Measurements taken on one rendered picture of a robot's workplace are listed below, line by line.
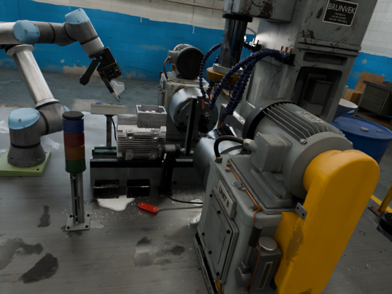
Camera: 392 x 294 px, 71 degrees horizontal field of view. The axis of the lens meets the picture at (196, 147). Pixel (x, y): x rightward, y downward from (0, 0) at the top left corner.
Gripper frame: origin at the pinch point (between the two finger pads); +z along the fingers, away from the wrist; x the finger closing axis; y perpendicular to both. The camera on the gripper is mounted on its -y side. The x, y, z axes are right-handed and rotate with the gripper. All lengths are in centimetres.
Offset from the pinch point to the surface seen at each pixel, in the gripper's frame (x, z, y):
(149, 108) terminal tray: -1.3, 10.0, 10.2
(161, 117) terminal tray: -10.9, 12.4, 13.6
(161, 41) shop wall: 539, 69, 72
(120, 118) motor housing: -8.0, 5.9, -1.7
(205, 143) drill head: -32.8, 20.2, 24.7
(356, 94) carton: 349, 301, 394
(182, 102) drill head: 15.0, 20.7, 26.1
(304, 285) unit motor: -86, 34, 28
